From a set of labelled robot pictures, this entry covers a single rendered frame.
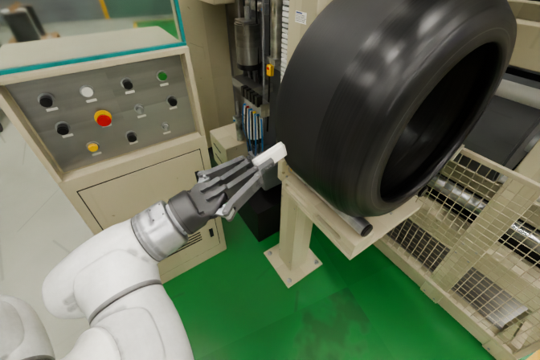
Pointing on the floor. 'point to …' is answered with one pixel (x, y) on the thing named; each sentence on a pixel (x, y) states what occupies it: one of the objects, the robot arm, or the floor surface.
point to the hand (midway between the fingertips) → (270, 157)
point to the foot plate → (295, 268)
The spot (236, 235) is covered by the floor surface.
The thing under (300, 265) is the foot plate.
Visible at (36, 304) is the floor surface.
